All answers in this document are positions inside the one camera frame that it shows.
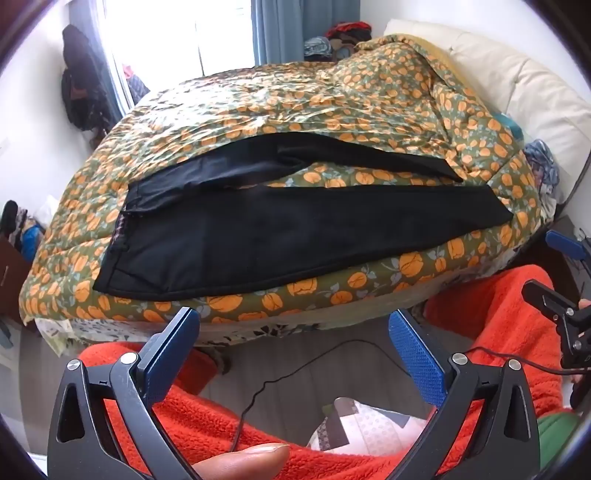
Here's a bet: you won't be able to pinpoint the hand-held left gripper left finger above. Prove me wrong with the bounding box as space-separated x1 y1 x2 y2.
46 307 218 480

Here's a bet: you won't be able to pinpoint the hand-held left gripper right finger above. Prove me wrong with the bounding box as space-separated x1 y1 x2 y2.
383 310 541 480

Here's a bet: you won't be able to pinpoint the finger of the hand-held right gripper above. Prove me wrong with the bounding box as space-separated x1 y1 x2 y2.
545 230 591 260
523 279 591 325

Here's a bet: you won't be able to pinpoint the black pants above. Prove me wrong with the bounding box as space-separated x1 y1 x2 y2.
92 134 514 301

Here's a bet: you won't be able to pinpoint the person's left hand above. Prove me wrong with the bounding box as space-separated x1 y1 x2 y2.
191 443 291 480

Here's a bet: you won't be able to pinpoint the dark wooden nightstand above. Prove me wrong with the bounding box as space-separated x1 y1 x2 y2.
522 217 591 308

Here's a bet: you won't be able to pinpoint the blue grey crumpled clothes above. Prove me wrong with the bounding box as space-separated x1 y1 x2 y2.
524 138 566 213

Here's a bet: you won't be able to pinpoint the orange fleece robe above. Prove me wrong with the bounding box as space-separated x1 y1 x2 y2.
78 265 573 480

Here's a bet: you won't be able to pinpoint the leaf print bed sheet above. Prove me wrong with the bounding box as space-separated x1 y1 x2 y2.
39 277 462 356

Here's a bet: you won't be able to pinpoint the green fabric piece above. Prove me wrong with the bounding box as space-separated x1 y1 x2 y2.
538 413 580 468

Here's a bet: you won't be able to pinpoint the cream pillow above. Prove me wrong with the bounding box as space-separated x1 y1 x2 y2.
383 18 591 185

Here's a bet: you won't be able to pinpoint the dark wooden cabinet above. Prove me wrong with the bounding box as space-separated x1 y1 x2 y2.
0 226 34 319

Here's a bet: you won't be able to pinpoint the blue bag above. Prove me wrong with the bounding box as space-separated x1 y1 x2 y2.
21 225 45 258

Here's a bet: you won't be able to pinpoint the blue curtain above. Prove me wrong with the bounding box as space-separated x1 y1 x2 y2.
252 0 361 65
92 41 137 118

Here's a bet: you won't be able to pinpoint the green orange floral quilt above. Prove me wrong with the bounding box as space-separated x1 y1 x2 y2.
18 34 543 342

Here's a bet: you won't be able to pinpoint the clothes heap by window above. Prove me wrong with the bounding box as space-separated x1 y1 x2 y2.
122 65 151 103

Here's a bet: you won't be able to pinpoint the black hanging jacket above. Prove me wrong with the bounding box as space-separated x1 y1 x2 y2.
61 24 123 139

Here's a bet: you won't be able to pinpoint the red and dark clothes pile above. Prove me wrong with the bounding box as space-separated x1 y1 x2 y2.
325 21 372 47

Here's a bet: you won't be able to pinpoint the grey blue crumpled cloth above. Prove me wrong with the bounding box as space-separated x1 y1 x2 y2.
304 37 334 60

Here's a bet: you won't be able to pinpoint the black cable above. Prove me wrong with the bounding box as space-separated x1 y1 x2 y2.
228 339 409 453

